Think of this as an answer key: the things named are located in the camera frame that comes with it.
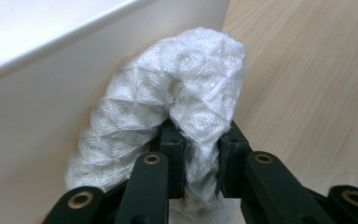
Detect white textured cloth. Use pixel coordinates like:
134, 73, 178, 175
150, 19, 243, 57
64, 26, 247, 224

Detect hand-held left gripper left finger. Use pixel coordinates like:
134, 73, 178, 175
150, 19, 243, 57
115, 119, 188, 224

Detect white plastic storage bin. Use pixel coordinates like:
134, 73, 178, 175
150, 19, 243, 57
0, 0, 231, 224

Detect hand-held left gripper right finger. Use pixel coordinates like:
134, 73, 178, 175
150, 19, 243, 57
214, 120, 337, 224

